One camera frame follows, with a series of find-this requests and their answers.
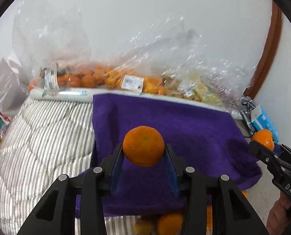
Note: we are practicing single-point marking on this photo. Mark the purple towel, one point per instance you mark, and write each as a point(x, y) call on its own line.
point(208, 140)

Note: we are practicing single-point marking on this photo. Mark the small orange tangerine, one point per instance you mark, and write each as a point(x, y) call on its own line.
point(170, 224)

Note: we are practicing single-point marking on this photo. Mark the clear bag of tangerines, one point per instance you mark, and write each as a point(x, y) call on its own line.
point(53, 47)

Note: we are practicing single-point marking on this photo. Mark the blue tissue box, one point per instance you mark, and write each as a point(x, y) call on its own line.
point(260, 120)

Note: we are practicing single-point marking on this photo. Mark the yellow-green fruit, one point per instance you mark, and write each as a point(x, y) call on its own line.
point(143, 227)

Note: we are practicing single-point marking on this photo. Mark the brown wooden door frame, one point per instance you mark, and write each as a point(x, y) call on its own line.
point(269, 52)

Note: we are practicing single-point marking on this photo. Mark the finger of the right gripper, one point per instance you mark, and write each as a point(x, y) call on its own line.
point(263, 154)
point(283, 151)

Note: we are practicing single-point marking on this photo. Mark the person's right hand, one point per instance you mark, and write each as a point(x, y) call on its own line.
point(277, 219)

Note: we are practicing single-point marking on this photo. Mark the white paper roll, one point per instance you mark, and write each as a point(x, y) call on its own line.
point(86, 95)

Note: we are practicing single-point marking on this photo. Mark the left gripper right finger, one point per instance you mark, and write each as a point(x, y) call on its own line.
point(231, 211)

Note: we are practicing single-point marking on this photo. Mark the white plastic bag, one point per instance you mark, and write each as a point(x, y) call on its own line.
point(13, 88)

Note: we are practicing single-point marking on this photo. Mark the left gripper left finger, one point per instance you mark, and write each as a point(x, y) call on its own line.
point(55, 212)

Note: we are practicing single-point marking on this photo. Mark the large stemmed orange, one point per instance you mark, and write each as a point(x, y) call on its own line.
point(264, 137)

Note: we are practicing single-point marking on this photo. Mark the clear bag of bananas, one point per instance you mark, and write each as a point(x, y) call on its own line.
point(204, 78)

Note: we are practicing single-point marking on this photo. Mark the striped bed cover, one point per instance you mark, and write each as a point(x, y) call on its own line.
point(46, 139)

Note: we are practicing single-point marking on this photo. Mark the clear bag of oranges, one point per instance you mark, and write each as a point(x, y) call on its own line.
point(157, 61)

